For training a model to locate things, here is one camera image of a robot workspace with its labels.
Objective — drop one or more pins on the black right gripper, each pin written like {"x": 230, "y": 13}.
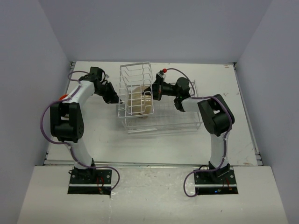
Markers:
{"x": 157, "y": 88}

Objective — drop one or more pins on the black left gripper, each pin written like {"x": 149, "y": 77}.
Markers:
{"x": 113, "y": 97}

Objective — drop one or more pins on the large beige ceramic bowl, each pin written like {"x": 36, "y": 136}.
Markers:
{"x": 140, "y": 101}

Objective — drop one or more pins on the orange plastic bowl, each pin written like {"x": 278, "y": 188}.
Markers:
{"x": 63, "y": 97}

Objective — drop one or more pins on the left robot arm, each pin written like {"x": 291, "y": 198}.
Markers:
{"x": 66, "y": 119}

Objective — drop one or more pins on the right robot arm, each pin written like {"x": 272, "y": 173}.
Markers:
{"x": 215, "y": 114}

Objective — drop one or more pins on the white wire dish rack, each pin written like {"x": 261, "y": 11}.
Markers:
{"x": 164, "y": 117}

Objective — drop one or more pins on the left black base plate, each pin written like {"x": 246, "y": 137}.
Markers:
{"x": 90, "y": 182}

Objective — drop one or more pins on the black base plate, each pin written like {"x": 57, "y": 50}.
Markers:
{"x": 220, "y": 182}
{"x": 90, "y": 182}

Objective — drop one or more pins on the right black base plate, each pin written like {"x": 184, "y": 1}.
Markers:
{"x": 220, "y": 182}

